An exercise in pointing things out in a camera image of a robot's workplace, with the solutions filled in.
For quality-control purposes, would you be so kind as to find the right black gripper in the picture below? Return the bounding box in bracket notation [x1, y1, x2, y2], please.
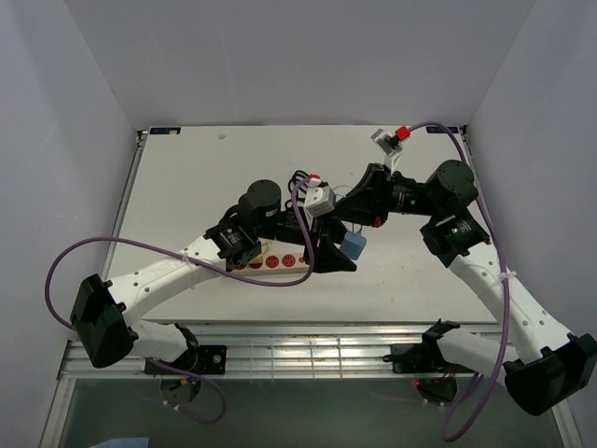
[323, 163, 441, 228]

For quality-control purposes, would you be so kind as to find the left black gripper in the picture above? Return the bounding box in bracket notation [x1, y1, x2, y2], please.
[256, 212, 357, 274]

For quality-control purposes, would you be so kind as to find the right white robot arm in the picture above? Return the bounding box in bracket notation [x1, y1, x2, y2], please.
[332, 160, 596, 416]

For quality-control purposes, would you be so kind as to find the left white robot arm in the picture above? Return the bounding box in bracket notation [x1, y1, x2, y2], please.
[70, 179, 356, 373]

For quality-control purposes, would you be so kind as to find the beige red power strip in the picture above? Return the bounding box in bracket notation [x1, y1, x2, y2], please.
[235, 253, 309, 277]

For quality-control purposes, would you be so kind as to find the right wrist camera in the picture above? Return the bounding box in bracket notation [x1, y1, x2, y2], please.
[370, 129, 404, 173]

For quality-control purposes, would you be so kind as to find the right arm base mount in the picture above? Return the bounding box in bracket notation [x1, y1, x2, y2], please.
[382, 343, 455, 373]

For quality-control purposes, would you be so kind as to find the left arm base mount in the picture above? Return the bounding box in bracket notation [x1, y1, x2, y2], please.
[144, 345, 228, 375]

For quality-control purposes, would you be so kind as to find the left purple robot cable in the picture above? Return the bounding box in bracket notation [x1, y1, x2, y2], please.
[44, 175, 323, 426]

